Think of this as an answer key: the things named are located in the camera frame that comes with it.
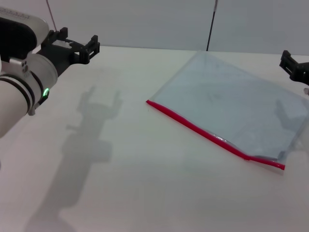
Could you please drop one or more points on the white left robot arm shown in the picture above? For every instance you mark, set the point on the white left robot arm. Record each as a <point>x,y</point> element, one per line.
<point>12,104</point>

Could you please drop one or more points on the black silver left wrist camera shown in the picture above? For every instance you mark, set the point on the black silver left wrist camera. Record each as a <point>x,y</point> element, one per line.
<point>14,33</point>

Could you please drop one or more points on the thin black vertical rod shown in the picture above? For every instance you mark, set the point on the thin black vertical rod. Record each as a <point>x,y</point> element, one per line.
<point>211,26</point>

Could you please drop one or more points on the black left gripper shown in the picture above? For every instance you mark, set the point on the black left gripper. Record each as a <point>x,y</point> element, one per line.
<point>60,54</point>

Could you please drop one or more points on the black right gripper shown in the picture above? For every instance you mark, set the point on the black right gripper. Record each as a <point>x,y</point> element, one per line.
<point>301,72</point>

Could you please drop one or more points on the clear document bag red zipper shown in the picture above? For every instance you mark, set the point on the clear document bag red zipper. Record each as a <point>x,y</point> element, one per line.
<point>229,96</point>

